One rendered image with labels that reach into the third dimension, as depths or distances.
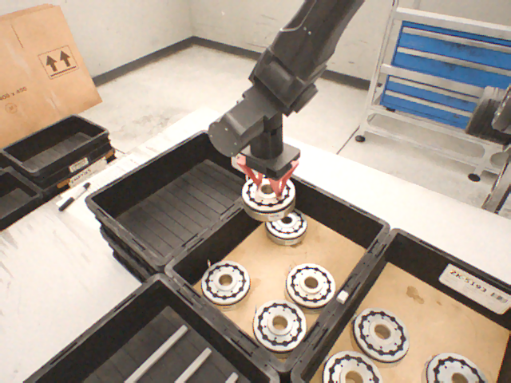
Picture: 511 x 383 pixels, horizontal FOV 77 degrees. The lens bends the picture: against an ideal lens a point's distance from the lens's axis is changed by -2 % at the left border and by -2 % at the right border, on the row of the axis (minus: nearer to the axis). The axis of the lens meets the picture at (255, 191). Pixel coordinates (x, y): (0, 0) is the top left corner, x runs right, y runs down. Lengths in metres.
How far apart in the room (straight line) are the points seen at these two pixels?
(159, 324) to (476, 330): 0.63
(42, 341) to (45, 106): 2.49
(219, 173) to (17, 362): 0.67
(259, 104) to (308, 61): 0.10
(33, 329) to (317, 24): 0.90
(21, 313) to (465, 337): 1.01
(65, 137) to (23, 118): 1.20
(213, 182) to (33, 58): 2.46
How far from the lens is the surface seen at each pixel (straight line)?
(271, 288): 0.75
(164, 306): 0.74
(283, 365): 0.58
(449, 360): 0.74
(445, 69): 2.40
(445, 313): 0.82
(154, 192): 0.98
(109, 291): 0.97
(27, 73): 3.21
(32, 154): 1.96
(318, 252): 0.81
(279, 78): 0.45
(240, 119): 0.44
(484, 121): 1.37
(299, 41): 0.41
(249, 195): 0.63
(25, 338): 0.99
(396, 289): 0.80
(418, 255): 0.79
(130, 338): 0.74
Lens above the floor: 1.47
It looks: 43 degrees down
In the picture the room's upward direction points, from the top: straight up
